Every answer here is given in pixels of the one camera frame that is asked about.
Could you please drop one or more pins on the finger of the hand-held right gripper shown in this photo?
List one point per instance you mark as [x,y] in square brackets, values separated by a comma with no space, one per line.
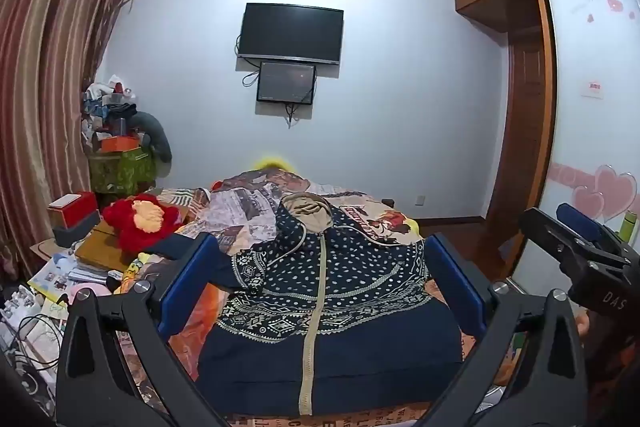
[580,219]
[547,234]

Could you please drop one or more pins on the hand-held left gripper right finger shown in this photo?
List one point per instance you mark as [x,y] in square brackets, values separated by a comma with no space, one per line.
[455,277]

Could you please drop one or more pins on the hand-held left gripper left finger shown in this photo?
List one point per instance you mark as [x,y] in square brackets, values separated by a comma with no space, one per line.
[192,272]

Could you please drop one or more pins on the navy patterned hooded jacket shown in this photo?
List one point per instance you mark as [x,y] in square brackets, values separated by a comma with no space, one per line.
[360,307]

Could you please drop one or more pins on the green bottle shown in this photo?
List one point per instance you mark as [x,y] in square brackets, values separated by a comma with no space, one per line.
[628,227]

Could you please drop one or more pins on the printed bed blanket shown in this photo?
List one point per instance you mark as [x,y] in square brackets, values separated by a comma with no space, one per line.
[240,212]

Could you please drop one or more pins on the red plush toy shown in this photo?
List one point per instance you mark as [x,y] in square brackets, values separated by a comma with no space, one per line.
[130,227]

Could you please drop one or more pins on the frosted door with heart stickers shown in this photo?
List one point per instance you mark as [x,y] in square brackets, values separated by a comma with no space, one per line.
[580,142]

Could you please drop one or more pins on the wooden board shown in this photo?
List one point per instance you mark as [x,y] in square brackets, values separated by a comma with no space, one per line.
[100,249]

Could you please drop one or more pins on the brown wooden door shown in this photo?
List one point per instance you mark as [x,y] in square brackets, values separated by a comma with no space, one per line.
[522,127]

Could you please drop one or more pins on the grey box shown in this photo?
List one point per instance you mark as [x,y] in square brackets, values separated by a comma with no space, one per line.
[75,234]

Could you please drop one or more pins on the red box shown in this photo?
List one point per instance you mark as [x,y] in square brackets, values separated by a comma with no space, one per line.
[75,207]

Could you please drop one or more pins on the yellow fluffy object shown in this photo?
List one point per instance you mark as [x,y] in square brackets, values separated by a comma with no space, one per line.
[272,162]

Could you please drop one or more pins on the pile of printed booklets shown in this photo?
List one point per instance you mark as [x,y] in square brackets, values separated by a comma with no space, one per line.
[50,277]

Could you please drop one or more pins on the grey bolster pillow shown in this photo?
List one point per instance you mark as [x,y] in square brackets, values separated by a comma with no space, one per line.
[155,132]

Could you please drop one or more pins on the orange box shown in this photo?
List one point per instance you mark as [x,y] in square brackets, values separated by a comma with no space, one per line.
[119,143]

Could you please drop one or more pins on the pile of assorted clutter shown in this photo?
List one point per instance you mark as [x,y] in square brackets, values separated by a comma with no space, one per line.
[107,99]

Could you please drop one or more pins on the striped brown curtain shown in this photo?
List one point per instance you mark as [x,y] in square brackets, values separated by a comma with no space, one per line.
[45,82]

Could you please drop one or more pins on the wall socket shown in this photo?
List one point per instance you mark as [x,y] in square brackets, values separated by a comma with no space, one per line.
[420,200]

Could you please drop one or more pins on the small black wall monitor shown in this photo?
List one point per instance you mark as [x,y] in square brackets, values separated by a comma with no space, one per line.
[286,82]

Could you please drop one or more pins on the black wall television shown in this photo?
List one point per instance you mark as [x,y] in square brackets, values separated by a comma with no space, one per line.
[291,32]

